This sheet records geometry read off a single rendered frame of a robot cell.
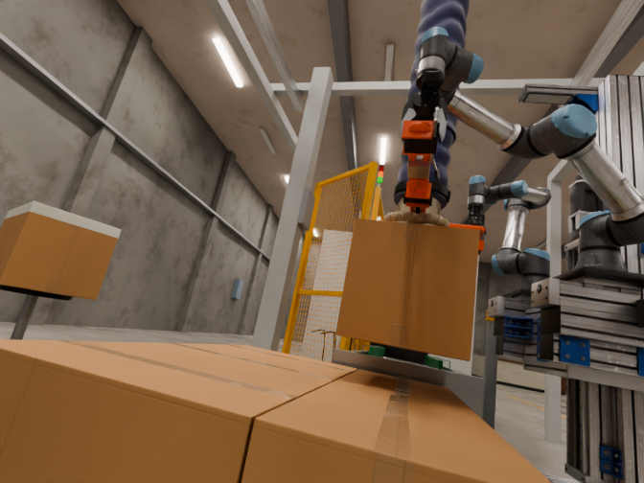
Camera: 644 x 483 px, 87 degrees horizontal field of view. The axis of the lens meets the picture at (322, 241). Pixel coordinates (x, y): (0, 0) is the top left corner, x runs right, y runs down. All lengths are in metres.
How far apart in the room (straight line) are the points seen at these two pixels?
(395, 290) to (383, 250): 0.14
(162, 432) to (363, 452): 0.30
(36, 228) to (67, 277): 0.27
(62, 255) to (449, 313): 1.81
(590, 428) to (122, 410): 1.52
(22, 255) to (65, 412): 1.43
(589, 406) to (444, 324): 0.76
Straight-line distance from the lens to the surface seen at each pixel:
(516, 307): 1.88
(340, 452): 0.52
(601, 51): 3.65
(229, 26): 3.65
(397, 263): 1.13
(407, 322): 1.10
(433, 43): 1.13
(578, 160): 1.37
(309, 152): 2.99
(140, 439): 0.65
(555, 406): 4.88
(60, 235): 2.13
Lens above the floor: 0.68
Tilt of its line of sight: 15 degrees up
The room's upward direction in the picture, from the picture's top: 11 degrees clockwise
